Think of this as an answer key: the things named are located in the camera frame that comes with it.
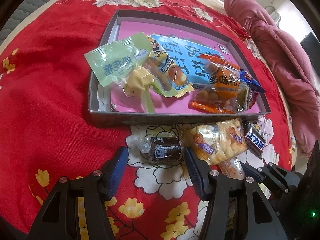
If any orange peanut snack packet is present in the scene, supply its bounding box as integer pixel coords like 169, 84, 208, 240
191, 54, 242, 115

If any clear rice cracker packet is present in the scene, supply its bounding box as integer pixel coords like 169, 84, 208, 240
218, 156, 247, 181
188, 119, 248, 166

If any grey quilted mattress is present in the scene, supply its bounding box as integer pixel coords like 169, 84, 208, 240
0, 0, 67, 47

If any pink printed book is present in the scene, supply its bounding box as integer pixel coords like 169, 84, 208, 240
99, 21, 263, 114

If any yellow bread snack packet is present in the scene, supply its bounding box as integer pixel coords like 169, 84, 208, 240
146, 35, 195, 98

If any light green cake packet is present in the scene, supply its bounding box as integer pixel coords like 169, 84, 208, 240
84, 32, 157, 115

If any red floral blanket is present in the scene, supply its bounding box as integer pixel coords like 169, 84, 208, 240
0, 0, 294, 234

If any red snack packet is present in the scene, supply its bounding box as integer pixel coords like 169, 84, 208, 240
247, 90, 260, 108

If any pink quilted duvet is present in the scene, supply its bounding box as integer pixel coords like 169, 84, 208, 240
224, 0, 320, 153

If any dark brown candy bar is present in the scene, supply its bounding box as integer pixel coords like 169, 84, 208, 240
243, 121, 266, 160

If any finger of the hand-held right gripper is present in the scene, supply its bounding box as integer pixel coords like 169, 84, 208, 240
239, 161, 290, 196

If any shallow grey cardboard box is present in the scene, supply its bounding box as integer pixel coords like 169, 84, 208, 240
88, 9, 271, 128

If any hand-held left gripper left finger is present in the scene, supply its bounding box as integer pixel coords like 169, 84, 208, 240
26, 146, 130, 240

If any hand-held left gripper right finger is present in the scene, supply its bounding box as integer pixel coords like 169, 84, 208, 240
185, 146, 288, 240

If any dark roll cake packet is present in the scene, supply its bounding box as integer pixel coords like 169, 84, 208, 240
136, 136, 185, 165

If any black wall screen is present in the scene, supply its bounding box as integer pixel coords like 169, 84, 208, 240
300, 32, 320, 75

